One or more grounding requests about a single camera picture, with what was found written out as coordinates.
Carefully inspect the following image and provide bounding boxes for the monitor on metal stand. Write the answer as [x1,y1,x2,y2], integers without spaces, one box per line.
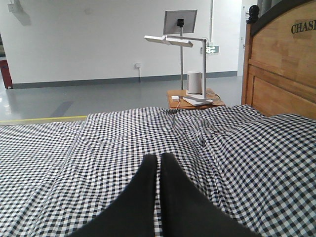
[162,9,198,90]

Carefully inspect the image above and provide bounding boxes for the wooden bedside table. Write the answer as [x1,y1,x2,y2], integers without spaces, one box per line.
[166,88,225,110]

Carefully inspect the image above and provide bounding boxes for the white wall socket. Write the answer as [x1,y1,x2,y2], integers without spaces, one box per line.
[134,63,141,69]

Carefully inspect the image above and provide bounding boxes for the white desk lamp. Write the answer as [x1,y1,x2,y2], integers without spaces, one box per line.
[144,35,213,106]

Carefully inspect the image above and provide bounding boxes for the wooden bed headboard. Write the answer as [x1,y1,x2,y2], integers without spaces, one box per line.
[241,0,316,119]

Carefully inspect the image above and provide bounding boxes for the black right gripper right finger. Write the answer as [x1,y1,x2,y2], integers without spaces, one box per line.
[160,153,258,237]

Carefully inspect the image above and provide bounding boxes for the black white checkered bedsheet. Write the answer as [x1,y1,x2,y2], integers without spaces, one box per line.
[0,105,316,237]

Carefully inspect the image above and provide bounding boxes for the green exit sign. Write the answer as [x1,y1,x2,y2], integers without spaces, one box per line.
[205,46,220,54]

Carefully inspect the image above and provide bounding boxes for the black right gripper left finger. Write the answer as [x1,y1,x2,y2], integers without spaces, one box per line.
[70,155,157,237]

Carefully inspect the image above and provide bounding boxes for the white power adapter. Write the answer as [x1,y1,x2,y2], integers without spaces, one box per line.
[171,96,181,102]

